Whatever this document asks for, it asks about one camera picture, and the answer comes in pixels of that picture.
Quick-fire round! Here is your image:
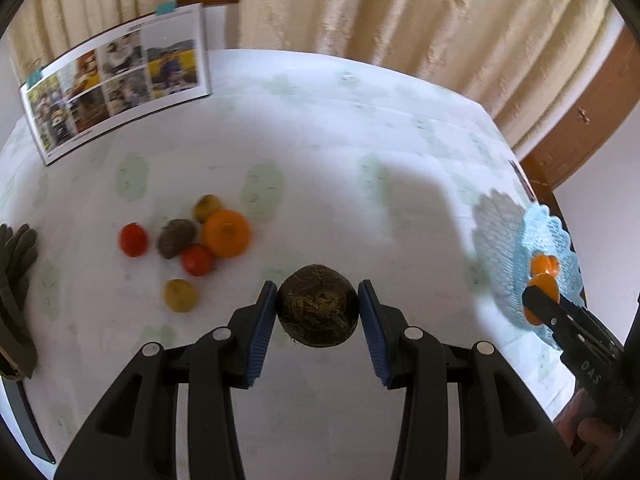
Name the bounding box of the brown kiwi fruit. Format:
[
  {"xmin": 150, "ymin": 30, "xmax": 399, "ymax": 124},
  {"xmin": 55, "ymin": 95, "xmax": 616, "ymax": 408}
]
[{"xmin": 158, "ymin": 218, "xmax": 198, "ymax": 260}]

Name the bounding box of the black flat board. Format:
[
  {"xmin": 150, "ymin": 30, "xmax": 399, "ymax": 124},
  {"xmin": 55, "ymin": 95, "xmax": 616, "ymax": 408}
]
[{"xmin": 0, "ymin": 376, "xmax": 56, "ymax": 464}]

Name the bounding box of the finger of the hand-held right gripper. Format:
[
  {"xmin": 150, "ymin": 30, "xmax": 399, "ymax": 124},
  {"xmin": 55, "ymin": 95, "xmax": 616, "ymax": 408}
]
[{"xmin": 521, "ymin": 285, "xmax": 591, "ymax": 341}]

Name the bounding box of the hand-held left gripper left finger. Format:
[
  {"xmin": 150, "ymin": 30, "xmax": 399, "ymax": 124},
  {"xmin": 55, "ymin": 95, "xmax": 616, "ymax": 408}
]
[{"xmin": 54, "ymin": 281, "xmax": 278, "ymax": 480}]

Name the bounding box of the person's right hand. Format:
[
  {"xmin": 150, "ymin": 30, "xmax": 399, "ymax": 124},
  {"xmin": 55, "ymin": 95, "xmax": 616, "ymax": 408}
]
[{"xmin": 554, "ymin": 389, "xmax": 624, "ymax": 462}]

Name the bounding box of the dark brown round fruit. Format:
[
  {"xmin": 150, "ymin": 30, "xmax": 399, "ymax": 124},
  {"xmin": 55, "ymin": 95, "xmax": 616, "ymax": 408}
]
[{"xmin": 276, "ymin": 264, "xmax": 360, "ymax": 348}]

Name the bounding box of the cream textured curtain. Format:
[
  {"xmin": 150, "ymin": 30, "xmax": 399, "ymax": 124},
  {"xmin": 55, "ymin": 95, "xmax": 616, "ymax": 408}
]
[
  {"xmin": 4, "ymin": 0, "xmax": 177, "ymax": 77},
  {"xmin": 239, "ymin": 0, "xmax": 627, "ymax": 157}
]

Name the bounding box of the photo collage calendar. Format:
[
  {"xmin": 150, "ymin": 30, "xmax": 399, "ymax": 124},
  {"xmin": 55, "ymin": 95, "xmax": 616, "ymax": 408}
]
[{"xmin": 20, "ymin": 3, "xmax": 213, "ymax": 167}]

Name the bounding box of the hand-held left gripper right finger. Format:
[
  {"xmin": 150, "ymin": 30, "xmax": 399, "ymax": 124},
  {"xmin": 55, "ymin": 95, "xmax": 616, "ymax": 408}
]
[{"xmin": 358, "ymin": 280, "xmax": 583, "ymax": 480}]

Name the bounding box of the red tomato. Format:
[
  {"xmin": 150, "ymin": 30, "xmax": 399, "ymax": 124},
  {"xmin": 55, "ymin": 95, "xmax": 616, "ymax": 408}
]
[
  {"xmin": 119, "ymin": 222, "xmax": 149, "ymax": 259},
  {"xmin": 180, "ymin": 243, "xmax": 216, "ymax": 277}
]

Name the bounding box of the olive yellow round fruit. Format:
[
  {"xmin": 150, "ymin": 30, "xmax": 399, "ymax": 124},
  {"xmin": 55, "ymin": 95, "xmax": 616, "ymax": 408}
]
[{"xmin": 193, "ymin": 194, "xmax": 224, "ymax": 224}]

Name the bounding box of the orange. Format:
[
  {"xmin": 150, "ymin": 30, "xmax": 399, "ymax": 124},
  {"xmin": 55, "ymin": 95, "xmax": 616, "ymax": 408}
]
[
  {"xmin": 525, "ymin": 274, "xmax": 559, "ymax": 326},
  {"xmin": 531, "ymin": 254, "xmax": 560, "ymax": 277},
  {"xmin": 201, "ymin": 209, "xmax": 252, "ymax": 259}
]

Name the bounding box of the dark grey glove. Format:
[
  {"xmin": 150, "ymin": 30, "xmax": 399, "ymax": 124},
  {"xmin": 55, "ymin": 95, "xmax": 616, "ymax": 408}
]
[{"xmin": 0, "ymin": 223, "xmax": 40, "ymax": 380}]

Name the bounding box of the wooden door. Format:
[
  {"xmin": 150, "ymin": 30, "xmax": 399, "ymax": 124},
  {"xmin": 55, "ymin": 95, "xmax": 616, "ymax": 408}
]
[{"xmin": 520, "ymin": 25, "xmax": 640, "ymax": 192}]

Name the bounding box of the light blue lattice basket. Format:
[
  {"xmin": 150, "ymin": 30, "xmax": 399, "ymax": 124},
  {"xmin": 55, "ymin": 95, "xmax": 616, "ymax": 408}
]
[{"xmin": 487, "ymin": 201, "xmax": 586, "ymax": 352}]

